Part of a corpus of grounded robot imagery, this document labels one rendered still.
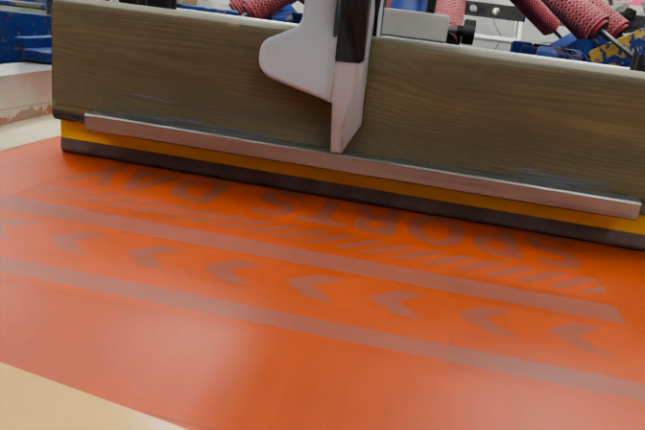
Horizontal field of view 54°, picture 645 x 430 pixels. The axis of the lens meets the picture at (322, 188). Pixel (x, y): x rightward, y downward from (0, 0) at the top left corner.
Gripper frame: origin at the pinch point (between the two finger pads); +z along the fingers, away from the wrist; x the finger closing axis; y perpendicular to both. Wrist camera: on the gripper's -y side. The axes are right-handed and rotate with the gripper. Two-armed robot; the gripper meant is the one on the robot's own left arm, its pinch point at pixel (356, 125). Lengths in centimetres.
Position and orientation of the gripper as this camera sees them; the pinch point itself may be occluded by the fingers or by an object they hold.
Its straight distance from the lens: 38.4
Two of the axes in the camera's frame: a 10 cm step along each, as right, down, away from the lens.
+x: -1.7, 2.5, -9.5
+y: -9.8, -1.3, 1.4
